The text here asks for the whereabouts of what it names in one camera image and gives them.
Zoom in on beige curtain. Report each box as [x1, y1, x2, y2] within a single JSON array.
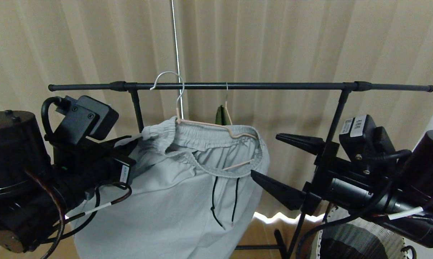
[[0, 0, 433, 220]]

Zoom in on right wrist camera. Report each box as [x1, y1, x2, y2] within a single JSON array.
[[339, 115, 413, 177]]

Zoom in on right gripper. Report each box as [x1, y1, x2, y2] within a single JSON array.
[[250, 133, 404, 217]]

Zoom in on pale grey shorts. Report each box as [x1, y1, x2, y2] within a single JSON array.
[[66, 116, 271, 259]]

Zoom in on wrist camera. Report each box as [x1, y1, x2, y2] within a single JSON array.
[[53, 95, 119, 145], [339, 115, 413, 177]]

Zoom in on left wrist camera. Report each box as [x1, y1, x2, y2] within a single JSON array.
[[53, 95, 119, 145]]

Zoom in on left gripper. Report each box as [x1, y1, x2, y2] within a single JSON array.
[[0, 138, 138, 253]]

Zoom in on pink clothes hanger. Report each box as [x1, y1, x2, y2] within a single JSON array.
[[150, 71, 261, 172], [223, 83, 235, 126]]

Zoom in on black clothes rack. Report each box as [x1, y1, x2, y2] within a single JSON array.
[[48, 81, 433, 259]]

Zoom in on white laundry basket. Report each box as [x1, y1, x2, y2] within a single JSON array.
[[314, 207, 418, 259]]

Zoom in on green printed shirt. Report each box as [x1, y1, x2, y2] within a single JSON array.
[[216, 105, 233, 126]]

